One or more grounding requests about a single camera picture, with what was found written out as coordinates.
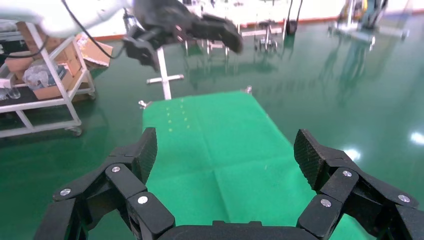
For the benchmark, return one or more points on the flattened cardboard sheet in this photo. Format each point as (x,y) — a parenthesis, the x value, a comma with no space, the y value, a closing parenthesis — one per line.
(96,51)

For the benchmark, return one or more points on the wheeled stool base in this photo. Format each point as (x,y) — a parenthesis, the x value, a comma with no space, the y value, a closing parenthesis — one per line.
(266,39)

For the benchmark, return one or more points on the clear plastic bag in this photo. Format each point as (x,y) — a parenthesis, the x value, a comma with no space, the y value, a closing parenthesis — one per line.
(39,76)

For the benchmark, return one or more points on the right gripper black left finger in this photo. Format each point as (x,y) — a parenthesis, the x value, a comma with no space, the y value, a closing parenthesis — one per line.
(116,192)

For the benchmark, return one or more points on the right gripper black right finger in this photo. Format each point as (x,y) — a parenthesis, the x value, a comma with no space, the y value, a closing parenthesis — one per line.
(348,198)

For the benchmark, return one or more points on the white metal cart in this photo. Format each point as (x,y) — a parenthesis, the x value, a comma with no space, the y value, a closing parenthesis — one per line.
(63,89)

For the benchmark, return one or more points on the green table cloth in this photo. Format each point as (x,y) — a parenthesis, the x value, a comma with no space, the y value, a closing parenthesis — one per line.
(225,139)

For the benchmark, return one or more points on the white cross-base stand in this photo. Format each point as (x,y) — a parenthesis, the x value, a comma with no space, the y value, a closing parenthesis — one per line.
(164,78)

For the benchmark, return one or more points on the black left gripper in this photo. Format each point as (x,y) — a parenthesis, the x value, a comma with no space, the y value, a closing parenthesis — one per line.
(159,15)

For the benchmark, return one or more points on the grey wheeled equipment frame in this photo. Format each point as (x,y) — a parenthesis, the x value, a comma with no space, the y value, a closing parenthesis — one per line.
(361,31)

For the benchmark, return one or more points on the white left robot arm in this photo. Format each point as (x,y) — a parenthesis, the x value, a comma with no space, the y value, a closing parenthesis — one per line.
(66,13)

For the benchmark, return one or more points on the brown cardboard storage box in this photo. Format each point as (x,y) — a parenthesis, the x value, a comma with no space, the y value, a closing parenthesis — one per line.
(49,91)

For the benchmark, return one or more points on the silver binder clip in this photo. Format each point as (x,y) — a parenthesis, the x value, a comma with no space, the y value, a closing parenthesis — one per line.
(143,104)

